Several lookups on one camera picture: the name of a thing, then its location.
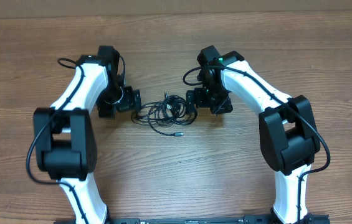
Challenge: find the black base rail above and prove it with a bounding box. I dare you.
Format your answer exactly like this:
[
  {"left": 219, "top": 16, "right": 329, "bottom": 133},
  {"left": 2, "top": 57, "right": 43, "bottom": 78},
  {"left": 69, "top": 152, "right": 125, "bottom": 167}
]
[{"left": 54, "top": 213, "right": 330, "bottom": 224}]

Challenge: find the black thin USB cable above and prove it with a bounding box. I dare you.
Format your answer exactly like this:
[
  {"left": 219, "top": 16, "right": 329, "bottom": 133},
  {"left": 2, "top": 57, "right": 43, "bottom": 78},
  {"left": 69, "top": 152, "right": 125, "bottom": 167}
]
[{"left": 131, "top": 91, "right": 195, "bottom": 138}]

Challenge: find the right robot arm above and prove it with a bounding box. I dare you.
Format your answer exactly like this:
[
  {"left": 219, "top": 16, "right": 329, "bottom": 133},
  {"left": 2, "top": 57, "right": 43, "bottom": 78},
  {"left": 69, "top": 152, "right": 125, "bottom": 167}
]
[{"left": 186, "top": 45, "right": 330, "bottom": 223}]

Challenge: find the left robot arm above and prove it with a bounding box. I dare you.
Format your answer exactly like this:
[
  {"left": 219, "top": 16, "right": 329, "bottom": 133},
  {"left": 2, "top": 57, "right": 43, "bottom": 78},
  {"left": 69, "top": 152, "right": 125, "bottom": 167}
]
[{"left": 26, "top": 45, "right": 141, "bottom": 223}]

